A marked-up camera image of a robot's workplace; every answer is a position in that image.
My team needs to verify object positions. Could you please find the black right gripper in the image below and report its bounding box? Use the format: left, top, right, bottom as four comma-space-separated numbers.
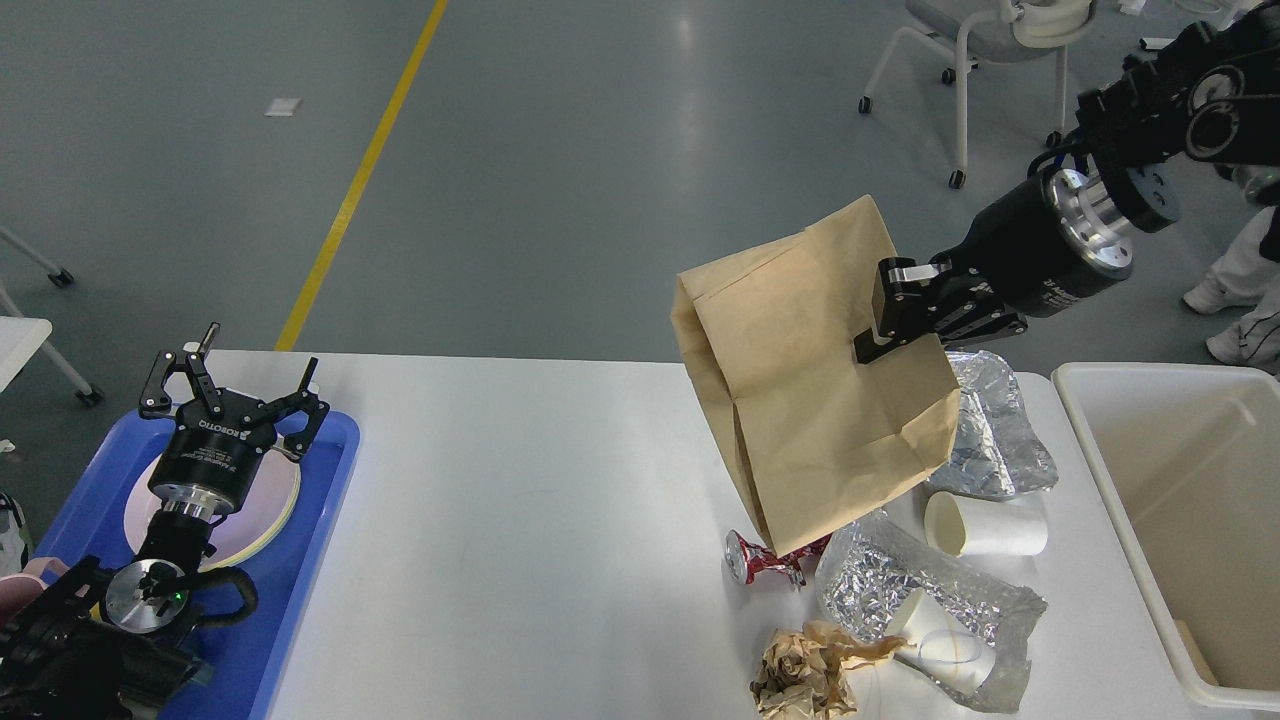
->
852, 168, 1134, 364

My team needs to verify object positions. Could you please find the white office chair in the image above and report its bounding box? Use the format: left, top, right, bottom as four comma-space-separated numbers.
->
858, 1, 1097, 190

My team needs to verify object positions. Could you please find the pink ribbed mug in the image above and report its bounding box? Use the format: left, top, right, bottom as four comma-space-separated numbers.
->
1, 557, 69, 626

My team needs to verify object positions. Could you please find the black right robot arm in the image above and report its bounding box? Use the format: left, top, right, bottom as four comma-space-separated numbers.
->
852, 1, 1277, 364

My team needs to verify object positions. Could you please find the person in white tracksuit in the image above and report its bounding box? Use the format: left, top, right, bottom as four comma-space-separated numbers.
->
1181, 184, 1279, 375

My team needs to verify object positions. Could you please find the yellow plate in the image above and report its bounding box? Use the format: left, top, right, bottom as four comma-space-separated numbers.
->
200, 462, 301, 570

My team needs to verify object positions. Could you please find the brown paper bag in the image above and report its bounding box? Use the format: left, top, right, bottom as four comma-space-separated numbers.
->
671, 196, 961, 553

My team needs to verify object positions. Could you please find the white plastic bin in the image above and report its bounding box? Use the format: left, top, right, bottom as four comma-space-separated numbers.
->
1052, 363, 1279, 714

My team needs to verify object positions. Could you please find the clear plastic wrap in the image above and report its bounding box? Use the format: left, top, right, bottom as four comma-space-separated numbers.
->
882, 585, 1047, 714

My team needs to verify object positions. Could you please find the crumpled brown paper front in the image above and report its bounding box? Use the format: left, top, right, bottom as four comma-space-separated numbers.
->
750, 620, 908, 719

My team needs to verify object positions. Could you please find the pink plate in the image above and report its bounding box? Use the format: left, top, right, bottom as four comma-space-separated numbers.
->
123, 450, 301, 570

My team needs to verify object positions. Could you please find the white paper cup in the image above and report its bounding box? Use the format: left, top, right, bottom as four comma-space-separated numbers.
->
923, 491, 1050, 557

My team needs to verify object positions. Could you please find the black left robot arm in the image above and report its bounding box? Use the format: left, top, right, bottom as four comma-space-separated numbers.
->
3, 323, 330, 719

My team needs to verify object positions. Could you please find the foil ball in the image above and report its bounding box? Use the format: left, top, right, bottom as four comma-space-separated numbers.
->
815, 510, 1048, 652

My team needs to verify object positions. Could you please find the crushed red can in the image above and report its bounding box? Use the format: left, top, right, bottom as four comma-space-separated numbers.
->
724, 529, 832, 591

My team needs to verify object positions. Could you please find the crumpled foil sheet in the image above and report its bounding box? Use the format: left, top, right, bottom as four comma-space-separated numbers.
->
925, 350, 1059, 502

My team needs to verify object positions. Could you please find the white side table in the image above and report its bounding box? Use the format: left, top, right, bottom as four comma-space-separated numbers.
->
1, 225, 105, 407

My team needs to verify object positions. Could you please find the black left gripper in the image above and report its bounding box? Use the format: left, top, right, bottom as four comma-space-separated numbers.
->
138, 322, 332, 516

